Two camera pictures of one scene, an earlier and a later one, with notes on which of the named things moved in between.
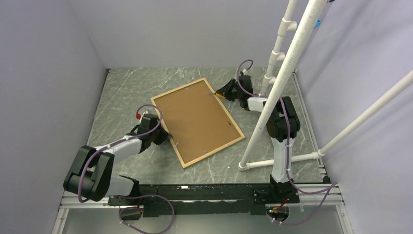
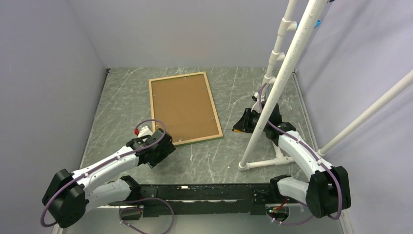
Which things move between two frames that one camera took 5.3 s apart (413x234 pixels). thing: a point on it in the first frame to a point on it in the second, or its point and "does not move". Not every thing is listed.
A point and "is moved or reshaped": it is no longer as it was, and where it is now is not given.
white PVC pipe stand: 285,75 does not move
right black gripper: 225,90 to 243,125
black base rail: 185,200 does not move
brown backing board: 199,121 is moved or reshaped
